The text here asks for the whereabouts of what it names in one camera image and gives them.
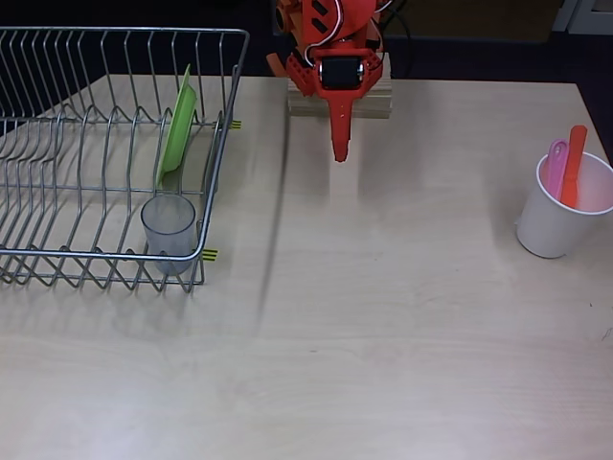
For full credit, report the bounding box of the green plastic plate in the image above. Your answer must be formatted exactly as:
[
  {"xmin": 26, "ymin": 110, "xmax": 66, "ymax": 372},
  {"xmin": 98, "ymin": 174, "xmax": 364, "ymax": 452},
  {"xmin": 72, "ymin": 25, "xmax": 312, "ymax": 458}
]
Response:
[{"xmin": 155, "ymin": 63, "xmax": 199, "ymax": 189}]

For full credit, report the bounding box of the translucent grey plastic cup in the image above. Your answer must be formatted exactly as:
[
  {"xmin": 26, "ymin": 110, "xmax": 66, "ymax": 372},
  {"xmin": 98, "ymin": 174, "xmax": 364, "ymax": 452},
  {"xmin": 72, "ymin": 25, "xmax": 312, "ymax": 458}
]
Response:
[{"xmin": 140, "ymin": 194, "xmax": 197, "ymax": 276}]

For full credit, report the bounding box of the pink plastic fork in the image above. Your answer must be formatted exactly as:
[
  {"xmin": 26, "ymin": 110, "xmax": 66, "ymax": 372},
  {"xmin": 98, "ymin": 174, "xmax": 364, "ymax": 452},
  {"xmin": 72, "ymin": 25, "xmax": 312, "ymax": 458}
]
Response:
[{"xmin": 547, "ymin": 138, "xmax": 571, "ymax": 202}]

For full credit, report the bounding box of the orange plastic knife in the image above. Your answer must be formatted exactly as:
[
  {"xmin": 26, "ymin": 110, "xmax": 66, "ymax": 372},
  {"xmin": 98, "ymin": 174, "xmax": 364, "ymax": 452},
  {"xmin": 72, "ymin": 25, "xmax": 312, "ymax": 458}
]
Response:
[{"xmin": 558, "ymin": 125, "xmax": 589, "ymax": 210}]

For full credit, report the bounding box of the wooden base block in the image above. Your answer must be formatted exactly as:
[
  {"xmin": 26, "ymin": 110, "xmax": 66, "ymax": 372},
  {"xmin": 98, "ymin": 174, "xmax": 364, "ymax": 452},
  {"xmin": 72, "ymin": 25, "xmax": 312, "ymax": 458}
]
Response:
[{"xmin": 286, "ymin": 51, "xmax": 394, "ymax": 120}]

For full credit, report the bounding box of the orange plastic clamp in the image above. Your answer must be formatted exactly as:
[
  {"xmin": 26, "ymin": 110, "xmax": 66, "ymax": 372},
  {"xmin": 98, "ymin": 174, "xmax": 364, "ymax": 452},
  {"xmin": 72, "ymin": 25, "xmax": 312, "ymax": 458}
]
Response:
[{"xmin": 266, "ymin": 0, "xmax": 301, "ymax": 78}]

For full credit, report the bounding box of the white paper cup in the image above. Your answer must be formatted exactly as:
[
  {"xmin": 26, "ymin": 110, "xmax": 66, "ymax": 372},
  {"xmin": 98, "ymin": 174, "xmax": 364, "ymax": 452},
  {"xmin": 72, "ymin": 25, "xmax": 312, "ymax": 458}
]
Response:
[{"xmin": 515, "ymin": 150, "xmax": 613, "ymax": 260}]

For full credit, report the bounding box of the white servo cable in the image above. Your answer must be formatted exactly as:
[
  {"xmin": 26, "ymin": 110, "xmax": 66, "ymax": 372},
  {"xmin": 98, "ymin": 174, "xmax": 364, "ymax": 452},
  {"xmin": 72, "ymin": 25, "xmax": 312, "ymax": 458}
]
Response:
[{"xmin": 305, "ymin": 0, "xmax": 347, "ymax": 64}]

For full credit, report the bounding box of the black power cable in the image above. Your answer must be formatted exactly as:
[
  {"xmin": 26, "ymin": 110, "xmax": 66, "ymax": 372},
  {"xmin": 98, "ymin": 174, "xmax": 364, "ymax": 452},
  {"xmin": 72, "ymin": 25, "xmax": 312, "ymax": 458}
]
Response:
[{"xmin": 377, "ymin": 0, "xmax": 414, "ymax": 81}]

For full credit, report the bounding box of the metal wire dish rack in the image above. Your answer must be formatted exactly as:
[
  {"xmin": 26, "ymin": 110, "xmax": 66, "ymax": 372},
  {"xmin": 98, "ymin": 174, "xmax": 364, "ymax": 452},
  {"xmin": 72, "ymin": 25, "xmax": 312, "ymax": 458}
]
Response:
[{"xmin": 0, "ymin": 27, "xmax": 251, "ymax": 294}]

